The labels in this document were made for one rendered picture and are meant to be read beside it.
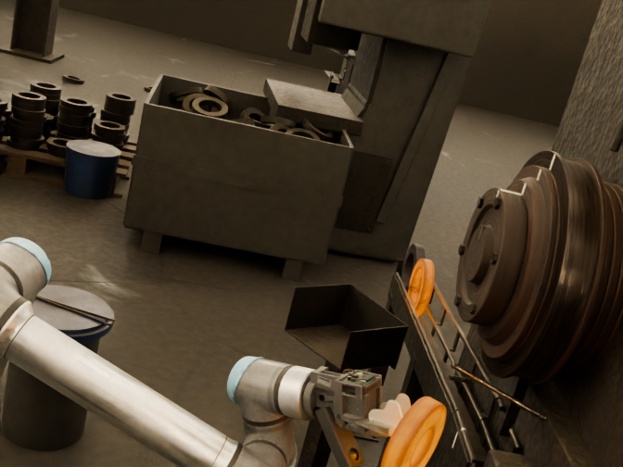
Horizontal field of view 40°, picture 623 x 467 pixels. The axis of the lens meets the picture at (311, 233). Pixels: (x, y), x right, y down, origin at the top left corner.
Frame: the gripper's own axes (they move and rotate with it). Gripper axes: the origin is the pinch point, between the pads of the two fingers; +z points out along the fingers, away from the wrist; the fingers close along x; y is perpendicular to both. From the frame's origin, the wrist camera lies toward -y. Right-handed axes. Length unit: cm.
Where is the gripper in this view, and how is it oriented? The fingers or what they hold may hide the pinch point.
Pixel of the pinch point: (416, 433)
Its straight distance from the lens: 142.9
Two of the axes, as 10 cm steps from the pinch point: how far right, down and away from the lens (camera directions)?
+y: 0.1, -9.9, -1.6
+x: 5.5, -1.3, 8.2
